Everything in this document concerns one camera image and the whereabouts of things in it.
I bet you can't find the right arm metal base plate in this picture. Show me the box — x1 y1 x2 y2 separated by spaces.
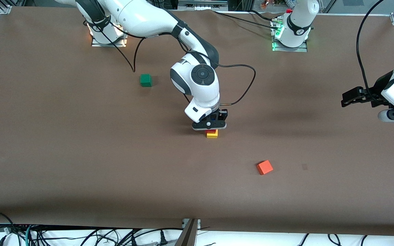
91 23 128 47

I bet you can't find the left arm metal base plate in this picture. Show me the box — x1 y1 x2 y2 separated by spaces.
271 18 308 53

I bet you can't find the black base cable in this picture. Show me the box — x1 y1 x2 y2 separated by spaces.
212 10 284 30

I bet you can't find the orange cube block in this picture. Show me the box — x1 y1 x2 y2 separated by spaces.
256 160 274 176

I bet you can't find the silver metal rail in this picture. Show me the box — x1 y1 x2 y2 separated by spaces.
178 0 228 11

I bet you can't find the brown table cover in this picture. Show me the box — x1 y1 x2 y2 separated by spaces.
0 6 394 237

